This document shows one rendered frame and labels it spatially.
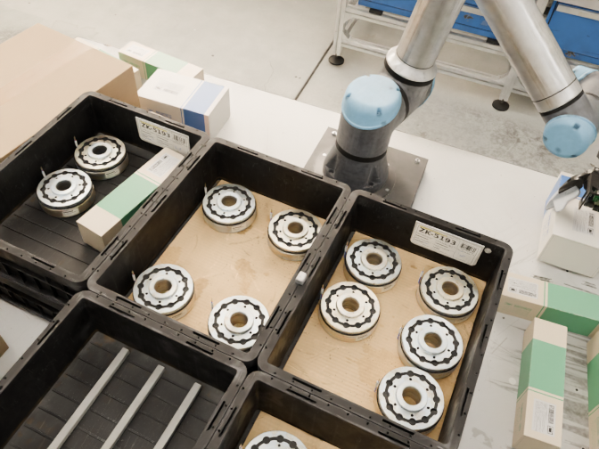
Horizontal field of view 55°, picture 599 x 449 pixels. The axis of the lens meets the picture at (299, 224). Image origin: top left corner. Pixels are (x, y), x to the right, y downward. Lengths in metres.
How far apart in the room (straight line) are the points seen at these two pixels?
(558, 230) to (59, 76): 1.12
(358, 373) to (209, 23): 2.56
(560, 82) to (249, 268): 0.61
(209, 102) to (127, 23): 1.90
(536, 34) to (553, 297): 0.52
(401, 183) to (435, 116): 1.45
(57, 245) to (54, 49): 0.53
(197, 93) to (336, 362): 0.80
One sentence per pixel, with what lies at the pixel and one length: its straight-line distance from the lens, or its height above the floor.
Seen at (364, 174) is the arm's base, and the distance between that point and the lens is 1.27.
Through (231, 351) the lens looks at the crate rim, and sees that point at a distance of 0.87.
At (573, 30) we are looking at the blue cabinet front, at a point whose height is 0.44.
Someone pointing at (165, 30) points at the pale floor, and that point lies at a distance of 3.24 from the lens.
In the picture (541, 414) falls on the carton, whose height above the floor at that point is 0.76.
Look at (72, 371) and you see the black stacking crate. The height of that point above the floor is 0.83.
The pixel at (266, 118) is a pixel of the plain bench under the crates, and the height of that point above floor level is 0.70.
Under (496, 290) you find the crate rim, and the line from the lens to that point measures 0.99.
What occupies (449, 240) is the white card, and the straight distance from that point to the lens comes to 1.07.
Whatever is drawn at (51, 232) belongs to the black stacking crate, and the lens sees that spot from 1.18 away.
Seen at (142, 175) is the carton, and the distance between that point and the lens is 1.15.
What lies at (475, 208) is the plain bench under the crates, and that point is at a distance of 1.42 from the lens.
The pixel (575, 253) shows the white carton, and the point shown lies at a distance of 1.33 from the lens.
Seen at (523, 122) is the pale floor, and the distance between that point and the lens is 2.91.
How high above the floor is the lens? 1.70
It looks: 50 degrees down
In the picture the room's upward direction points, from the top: 5 degrees clockwise
